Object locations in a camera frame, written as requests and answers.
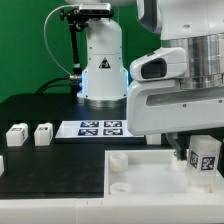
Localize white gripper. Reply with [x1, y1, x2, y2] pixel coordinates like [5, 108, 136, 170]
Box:
[126, 80, 224, 161]

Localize white square tabletop part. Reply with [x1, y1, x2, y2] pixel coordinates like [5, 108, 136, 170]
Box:
[104, 149, 224, 197]

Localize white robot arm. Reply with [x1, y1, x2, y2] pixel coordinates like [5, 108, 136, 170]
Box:
[65, 0, 224, 138]

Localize white L-shaped obstacle fence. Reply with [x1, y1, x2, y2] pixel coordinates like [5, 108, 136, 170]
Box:
[0, 195, 224, 224]

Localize white marker plate with tags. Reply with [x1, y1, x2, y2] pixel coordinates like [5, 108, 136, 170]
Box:
[55, 120, 146, 144]

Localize white block left edge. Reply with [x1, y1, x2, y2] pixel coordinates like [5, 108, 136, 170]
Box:
[0, 155, 4, 177]

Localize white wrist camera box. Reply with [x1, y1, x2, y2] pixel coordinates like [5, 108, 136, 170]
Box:
[130, 47, 187, 82]

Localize black cables on base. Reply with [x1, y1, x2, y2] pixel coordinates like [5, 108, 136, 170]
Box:
[35, 75, 83, 95]

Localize black camera on stand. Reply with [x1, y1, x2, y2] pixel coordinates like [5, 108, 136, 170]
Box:
[79, 3, 111, 17]

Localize black camera stand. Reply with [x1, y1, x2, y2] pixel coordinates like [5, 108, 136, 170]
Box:
[59, 8, 90, 79]

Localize grey camera cable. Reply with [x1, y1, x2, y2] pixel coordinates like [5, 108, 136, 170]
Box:
[43, 4, 78, 78]

